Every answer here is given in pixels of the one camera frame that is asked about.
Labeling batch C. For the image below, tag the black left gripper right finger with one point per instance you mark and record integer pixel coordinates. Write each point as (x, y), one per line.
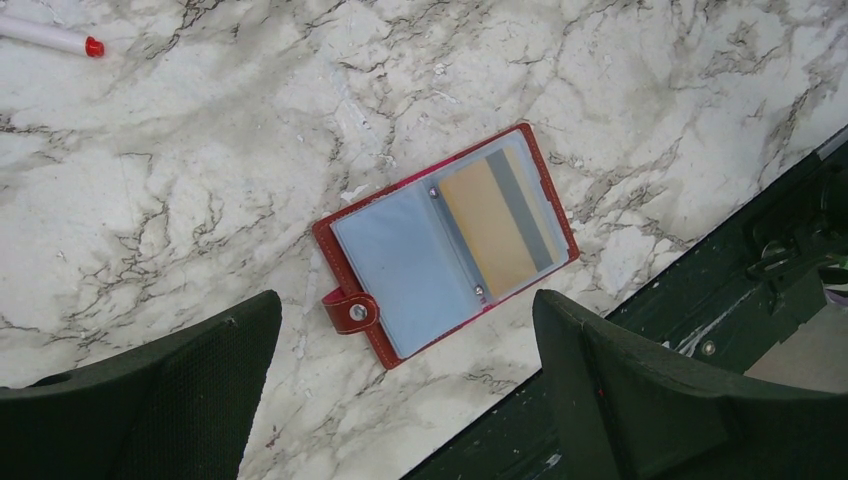
(626, 407)

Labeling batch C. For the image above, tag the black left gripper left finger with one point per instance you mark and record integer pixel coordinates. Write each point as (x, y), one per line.
(180, 407)

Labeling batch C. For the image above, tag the gold credit card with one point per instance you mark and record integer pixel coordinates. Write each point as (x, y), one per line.
(504, 220)

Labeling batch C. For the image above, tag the red card holder wallet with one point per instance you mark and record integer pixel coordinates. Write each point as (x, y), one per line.
(403, 278)

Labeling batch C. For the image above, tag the red capped white marker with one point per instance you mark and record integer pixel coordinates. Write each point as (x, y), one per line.
(54, 37)

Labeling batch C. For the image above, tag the black mounting rail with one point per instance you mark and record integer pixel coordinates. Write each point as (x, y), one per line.
(750, 298)

